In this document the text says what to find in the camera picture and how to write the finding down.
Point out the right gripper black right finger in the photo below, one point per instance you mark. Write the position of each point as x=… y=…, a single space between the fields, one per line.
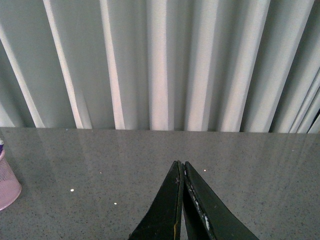
x=206 y=216

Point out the pink mesh pen cup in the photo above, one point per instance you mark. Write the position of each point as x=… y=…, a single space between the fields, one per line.
x=10 y=188

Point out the purple marker pen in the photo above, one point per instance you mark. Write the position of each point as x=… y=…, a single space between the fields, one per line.
x=1 y=146

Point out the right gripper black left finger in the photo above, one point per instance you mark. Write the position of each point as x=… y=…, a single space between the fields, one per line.
x=164 y=218

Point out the grey pleated curtain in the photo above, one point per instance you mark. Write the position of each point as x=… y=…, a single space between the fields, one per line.
x=183 y=65

